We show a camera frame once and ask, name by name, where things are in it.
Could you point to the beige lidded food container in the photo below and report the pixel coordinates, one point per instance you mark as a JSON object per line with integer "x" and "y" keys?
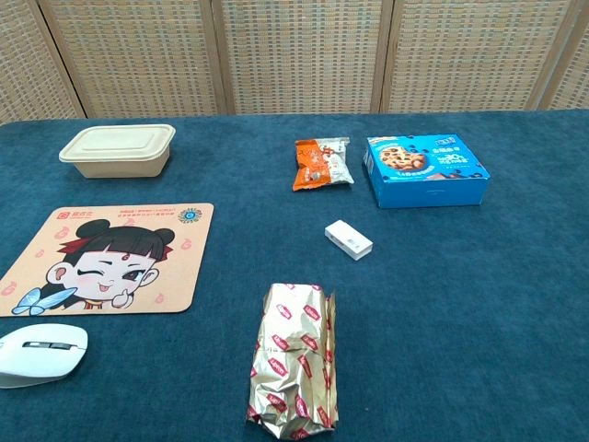
{"x": 117, "y": 149}

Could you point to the gold foil snack package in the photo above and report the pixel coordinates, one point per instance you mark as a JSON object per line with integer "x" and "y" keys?
{"x": 294, "y": 364}

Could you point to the small white rectangular box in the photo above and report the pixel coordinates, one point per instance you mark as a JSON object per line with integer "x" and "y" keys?
{"x": 348, "y": 239}

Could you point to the blue cookie box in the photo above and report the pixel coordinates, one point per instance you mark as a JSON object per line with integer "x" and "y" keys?
{"x": 425, "y": 172}

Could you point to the white computer mouse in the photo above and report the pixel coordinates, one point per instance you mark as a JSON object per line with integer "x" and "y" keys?
{"x": 43, "y": 353}

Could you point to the orange white snack packet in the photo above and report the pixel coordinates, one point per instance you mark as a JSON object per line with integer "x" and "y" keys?
{"x": 322, "y": 163}

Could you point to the woven rattan folding screen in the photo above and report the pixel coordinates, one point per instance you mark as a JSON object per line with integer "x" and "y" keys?
{"x": 294, "y": 55}

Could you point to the dark teal tablecloth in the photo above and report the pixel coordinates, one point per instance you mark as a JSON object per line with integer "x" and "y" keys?
{"x": 414, "y": 322}

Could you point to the cartoon girl mouse pad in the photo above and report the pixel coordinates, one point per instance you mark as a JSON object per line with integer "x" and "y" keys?
{"x": 115, "y": 262}

